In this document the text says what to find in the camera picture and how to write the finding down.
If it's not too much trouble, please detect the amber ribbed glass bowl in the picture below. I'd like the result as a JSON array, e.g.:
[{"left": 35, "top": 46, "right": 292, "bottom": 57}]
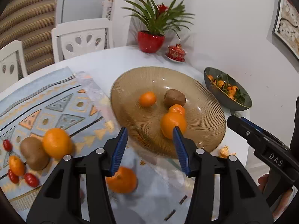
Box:
[{"left": 110, "top": 66, "right": 227, "bottom": 159}]

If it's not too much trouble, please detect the orange mandarin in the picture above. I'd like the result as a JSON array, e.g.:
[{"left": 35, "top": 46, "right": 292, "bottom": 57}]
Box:
[
  {"left": 9, "top": 155, "right": 25, "bottom": 176},
  {"left": 160, "top": 112, "right": 187, "bottom": 139},
  {"left": 138, "top": 91, "right": 157, "bottom": 108},
  {"left": 168, "top": 104, "right": 186, "bottom": 117}
]

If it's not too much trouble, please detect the large orange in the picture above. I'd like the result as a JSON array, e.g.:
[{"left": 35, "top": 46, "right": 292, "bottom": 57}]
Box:
[{"left": 43, "top": 128, "right": 73, "bottom": 160}]

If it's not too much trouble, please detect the green plant in red pot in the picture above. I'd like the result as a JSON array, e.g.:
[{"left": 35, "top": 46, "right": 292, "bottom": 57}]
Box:
[{"left": 122, "top": 0, "right": 195, "bottom": 54}]

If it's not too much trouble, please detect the white refrigerator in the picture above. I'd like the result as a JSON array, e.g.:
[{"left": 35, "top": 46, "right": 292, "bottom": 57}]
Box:
[{"left": 55, "top": 0, "right": 114, "bottom": 25}]

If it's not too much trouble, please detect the person's hand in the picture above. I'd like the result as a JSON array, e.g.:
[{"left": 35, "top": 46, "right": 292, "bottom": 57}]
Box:
[{"left": 257, "top": 173, "right": 294, "bottom": 221}]

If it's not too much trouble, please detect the dark green fruit bowl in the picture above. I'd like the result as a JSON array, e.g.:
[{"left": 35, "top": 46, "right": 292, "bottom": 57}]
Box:
[{"left": 204, "top": 67, "right": 252, "bottom": 111}]

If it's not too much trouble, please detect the red lidded tea cup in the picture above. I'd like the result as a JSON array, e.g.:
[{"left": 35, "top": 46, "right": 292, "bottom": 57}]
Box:
[{"left": 165, "top": 43, "right": 187, "bottom": 63}]

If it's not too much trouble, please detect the large brown kiwi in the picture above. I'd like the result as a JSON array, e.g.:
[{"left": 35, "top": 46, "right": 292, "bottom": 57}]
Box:
[{"left": 20, "top": 136, "right": 50, "bottom": 171}]

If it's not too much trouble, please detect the mandarin peel with leaves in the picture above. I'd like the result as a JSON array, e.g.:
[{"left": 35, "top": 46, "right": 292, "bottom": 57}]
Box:
[{"left": 105, "top": 166, "right": 137, "bottom": 194}]

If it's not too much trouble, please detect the mandarin peel piece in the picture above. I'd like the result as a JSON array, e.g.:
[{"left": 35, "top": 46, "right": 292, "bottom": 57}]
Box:
[{"left": 219, "top": 146, "right": 236, "bottom": 158}]

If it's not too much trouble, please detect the framed wall picture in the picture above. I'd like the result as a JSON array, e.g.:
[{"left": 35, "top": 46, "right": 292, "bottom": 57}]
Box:
[{"left": 273, "top": 0, "right": 298, "bottom": 60}]

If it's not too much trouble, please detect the red cherry tomato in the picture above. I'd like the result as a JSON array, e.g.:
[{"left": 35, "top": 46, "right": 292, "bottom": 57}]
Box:
[
  {"left": 24, "top": 173, "right": 40, "bottom": 188},
  {"left": 8, "top": 168, "right": 19, "bottom": 184},
  {"left": 3, "top": 139, "right": 13, "bottom": 152}
]

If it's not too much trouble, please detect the white dining chair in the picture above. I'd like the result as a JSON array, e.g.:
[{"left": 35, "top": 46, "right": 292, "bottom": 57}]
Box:
[
  {"left": 51, "top": 18, "right": 113, "bottom": 63},
  {"left": 0, "top": 40, "right": 27, "bottom": 92}
]

